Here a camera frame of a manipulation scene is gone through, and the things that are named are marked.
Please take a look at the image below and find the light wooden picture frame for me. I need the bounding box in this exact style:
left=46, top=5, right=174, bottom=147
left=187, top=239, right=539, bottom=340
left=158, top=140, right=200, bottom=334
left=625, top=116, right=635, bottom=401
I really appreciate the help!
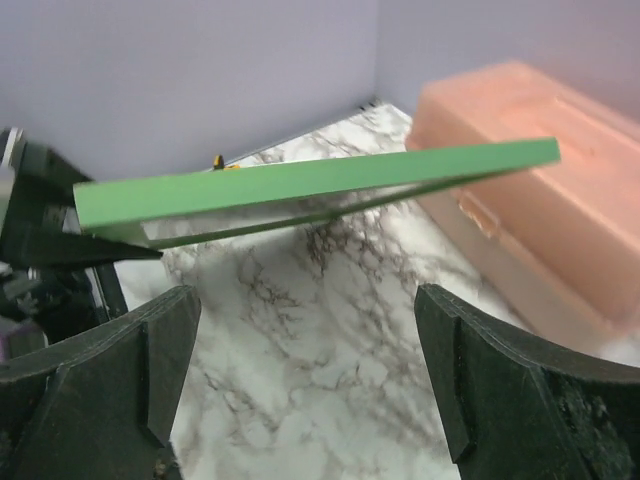
left=74, top=137, right=560, bottom=250

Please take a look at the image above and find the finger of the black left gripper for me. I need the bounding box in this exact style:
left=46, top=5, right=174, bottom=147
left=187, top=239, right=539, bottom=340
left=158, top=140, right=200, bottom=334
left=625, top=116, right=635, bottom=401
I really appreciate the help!
left=14, top=224, right=162, bottom=268

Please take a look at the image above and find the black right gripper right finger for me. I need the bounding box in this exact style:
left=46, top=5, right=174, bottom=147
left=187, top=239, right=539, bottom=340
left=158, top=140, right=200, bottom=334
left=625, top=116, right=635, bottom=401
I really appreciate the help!
left=414, top=284, right=639, bottom=480

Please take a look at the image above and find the yellow black clamp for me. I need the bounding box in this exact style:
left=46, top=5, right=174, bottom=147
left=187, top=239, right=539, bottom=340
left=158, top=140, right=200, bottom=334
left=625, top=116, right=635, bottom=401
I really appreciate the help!
left=212, top=155, right=239, bottom=171

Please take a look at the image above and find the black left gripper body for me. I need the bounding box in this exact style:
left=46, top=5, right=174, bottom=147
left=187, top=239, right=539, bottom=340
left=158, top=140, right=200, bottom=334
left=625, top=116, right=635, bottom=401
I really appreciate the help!
left=1, top=142, right=93, bottom=270

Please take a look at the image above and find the orange translucent plastic box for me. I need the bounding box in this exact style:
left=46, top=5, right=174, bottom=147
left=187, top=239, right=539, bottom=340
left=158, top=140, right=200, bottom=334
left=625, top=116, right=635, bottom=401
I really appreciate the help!
left=405, top=62, right=639, bottom=352

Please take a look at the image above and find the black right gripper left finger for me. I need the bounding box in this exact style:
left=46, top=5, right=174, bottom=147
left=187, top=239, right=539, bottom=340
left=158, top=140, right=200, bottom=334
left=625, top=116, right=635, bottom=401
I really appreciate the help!
left=1, top=286, right=201, bottom=480

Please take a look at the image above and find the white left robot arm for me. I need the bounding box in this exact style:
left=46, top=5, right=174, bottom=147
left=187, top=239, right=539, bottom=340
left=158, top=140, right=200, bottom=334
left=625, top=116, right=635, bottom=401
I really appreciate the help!
left=1, top=128, right=162, bottom=359

